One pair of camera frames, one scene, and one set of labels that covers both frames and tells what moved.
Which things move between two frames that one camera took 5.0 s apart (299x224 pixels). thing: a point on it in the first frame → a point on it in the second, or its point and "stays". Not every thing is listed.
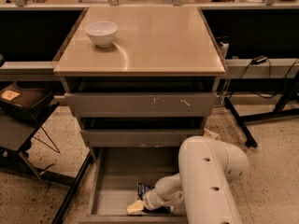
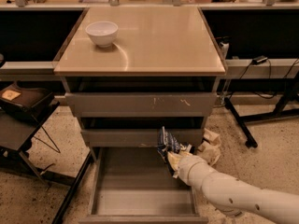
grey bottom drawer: x=114 y=175 stays
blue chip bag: x=141 y=189 → x=166 y=143
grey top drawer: x=141 y=97 stays
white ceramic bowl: x=102 y=33 stays
